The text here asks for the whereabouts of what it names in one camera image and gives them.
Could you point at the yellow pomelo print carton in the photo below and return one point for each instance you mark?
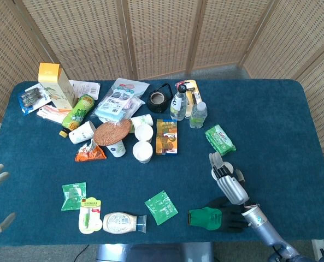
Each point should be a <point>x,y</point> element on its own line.
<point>60,90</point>

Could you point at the black teapot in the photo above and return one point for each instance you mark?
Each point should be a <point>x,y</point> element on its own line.
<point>156,105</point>

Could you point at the white dressing bottle blue cap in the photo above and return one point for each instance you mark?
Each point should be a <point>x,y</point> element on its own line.
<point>118,222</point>

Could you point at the blue battery blister pack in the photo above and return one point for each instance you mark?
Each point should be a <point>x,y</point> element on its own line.
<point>32,98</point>

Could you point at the white paper cup front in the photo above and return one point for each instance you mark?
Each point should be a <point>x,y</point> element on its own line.
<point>142,151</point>

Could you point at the razor blister pack yellow card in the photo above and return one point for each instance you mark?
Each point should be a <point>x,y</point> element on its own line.
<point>193,91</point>

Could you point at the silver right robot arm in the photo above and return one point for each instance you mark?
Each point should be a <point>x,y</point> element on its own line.
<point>262,223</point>

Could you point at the green tea sachet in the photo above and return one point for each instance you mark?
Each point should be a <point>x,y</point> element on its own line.
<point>161,208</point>

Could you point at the brown snack box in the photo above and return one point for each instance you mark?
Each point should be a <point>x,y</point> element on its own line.
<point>165,136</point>

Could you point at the orange white toothbrush pack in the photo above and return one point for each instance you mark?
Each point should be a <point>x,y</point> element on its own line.
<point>52,114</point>

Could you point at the brown woven rattan coaster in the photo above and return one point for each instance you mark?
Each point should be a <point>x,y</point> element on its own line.
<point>111,132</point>

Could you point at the green tea bottle yellow cap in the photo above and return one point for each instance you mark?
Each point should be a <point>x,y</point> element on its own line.
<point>78,114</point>

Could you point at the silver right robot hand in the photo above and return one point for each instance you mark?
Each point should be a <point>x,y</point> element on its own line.
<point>231,187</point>

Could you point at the green wet wipes pack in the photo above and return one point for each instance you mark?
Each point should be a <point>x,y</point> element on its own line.
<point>220,139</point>

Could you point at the green black work glove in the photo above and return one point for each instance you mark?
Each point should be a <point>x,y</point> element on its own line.
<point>205,217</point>

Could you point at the white paper cup with text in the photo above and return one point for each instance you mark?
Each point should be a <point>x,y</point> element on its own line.
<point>81,133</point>

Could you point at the tall clear lime soda bottle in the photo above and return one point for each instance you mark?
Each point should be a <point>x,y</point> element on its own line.
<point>178,106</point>

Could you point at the orange snack bag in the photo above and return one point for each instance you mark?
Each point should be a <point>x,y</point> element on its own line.
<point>92,155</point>

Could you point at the blue fleece tablecloth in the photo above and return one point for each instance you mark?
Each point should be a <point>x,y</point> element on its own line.
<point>273,122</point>

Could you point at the small water bottle green label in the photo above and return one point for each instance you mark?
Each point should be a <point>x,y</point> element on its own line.
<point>197,117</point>

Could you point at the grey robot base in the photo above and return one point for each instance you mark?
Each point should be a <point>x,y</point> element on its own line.
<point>150,253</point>

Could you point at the green foil sachet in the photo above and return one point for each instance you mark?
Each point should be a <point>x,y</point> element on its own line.
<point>73,196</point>

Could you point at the white paper cup middle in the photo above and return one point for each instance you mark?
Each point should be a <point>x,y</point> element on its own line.
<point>144,133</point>

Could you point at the woven wicker folding screen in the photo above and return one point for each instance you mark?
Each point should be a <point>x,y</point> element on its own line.
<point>161,35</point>

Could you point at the light blue cloth package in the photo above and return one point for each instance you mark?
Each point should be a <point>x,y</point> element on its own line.
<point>112,109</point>

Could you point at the white printed paper pack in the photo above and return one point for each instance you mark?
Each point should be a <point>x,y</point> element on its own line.
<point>88,88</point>

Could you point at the lip balm blister pack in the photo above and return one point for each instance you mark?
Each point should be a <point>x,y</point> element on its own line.
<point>89,215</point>

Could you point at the paper cup blue flower print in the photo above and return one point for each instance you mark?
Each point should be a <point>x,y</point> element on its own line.
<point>118,150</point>

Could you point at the white metal frame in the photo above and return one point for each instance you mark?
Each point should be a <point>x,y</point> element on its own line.
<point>323,245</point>

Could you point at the white paper cup blue print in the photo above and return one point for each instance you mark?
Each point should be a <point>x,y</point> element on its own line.
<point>228,165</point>

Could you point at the clear plastic bag package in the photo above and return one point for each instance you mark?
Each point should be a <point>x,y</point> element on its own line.
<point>129,87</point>

